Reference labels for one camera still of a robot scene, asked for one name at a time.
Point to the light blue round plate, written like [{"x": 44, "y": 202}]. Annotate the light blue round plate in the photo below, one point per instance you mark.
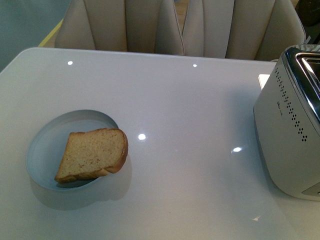
[{"x": 48, "y": 146}]

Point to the white chrome two-slot toaster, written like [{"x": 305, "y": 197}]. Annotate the white chrome two-slot toaster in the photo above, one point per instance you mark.
[{"x": 287, "y": 122}]

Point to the beige chair on left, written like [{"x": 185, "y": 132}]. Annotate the beige chair on left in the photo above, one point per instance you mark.
[{"x": 140, "y": 26}]

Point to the beige chair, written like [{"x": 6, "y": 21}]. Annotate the beige chair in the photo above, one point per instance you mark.
[
  {"x": 241, "y": 29},
  {"x": 140, "y": 26}
]

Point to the beige chair on right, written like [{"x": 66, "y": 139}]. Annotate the beige chair on right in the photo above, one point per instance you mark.
[{"x": 241, "y": 29}]

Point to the slice of brown bread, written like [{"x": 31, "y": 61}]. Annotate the slice of brown bread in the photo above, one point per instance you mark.
[{"x": 92, "y": 154}]

